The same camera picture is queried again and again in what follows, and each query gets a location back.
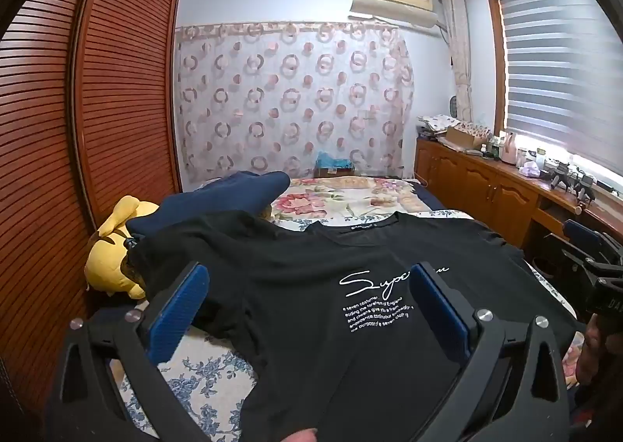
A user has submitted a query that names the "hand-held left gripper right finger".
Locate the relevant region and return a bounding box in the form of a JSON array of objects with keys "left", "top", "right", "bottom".
[{"left": 416, "top": 269, "right": 570, "bottom": 442}]

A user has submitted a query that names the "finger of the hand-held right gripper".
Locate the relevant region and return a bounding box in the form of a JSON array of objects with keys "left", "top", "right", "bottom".
[
  {"left": 563, "top": 219, "right": 621, "bottom": 260},
  {"left": 533, "top": 232, "right": 602, "bottom": 287}
]

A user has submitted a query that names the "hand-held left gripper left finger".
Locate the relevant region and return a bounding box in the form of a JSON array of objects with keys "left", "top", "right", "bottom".
[{"left": 46, "top": 262, "right": 211, "bottom": 442}]

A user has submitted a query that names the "black printed t-shirt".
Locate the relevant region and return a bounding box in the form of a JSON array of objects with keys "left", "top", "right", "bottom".
[{"left": 127, "top": 210, "right": 585, "bottom": 442}]

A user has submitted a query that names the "blue floral white sheet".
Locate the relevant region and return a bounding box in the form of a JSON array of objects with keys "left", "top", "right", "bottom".
[{"left": 117, "top": 209, "right": 585, "bottom": 442}]

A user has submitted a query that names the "yellow plush toy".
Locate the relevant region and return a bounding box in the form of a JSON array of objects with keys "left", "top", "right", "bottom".
[{"left": 84, "top": 195, "right": 161, "bottom": 301}]

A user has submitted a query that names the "wooden cabinet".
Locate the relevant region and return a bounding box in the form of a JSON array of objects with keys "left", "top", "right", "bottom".
[{"left": 415, "top": 137, "right": 623, "bottom": 277}]

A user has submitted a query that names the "person's dark clothing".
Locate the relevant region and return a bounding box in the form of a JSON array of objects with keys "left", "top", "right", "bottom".
[{"left": 567, "top": 315, "right": 623, "bottom": 442}]

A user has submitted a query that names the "pink jug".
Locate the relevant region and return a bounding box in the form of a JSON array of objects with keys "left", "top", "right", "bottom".
[{"left": 500, "top": 132, "right": 519, "bottom": 165}]

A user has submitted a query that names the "navy bed sheet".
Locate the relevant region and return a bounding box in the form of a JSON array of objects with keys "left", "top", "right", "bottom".
[{"left": 414, "top": 181, "right": 468, "bottom": 216}]

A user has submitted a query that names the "navy folded cloth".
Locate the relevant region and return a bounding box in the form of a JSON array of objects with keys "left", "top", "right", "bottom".
[{"left": 127, "top": 171, "right": 291, "bottom": 241}]

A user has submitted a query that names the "open cardboard box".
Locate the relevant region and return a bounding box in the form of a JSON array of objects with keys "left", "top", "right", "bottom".
[{"left": 445, "top": 125, "right": 490, "bottom": 151}]

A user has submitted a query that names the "striped window blind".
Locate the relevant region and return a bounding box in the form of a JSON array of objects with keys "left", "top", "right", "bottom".
[{"left": 499, "top": 0, "right": 623, "bottom": 170}]

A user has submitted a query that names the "floral blanket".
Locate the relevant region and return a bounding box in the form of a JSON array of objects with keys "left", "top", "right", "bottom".
[{"left": 265, "top": 175, "right": 424, "bottom": 233}]

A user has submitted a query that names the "patterned cloth pile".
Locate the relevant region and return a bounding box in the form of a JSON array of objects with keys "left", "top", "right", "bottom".
[{"left": 419, "top": 113, "right": 463, "bottom": 136}]

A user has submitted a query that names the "cardboard box with teal cloth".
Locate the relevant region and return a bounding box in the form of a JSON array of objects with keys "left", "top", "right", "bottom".
[{"left": 315, "top": 152, "right": 355, "bottom": 178}]

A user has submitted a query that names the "pale window curtain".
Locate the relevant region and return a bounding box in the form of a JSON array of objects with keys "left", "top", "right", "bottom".
[{"left": 440, "top": 0, "right": 474, "bottom": 124}]

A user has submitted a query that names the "wooden louvered wardrobe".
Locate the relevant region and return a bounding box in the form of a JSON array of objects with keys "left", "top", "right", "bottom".
[{"left": 0, "top": 0, "right": 183, "bottom": 423}]

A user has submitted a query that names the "circle patterned sheer curtain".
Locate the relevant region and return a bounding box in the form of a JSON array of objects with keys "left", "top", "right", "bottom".
[{"left": 174, "top": 21, "right": 415, "bottom": 182}]

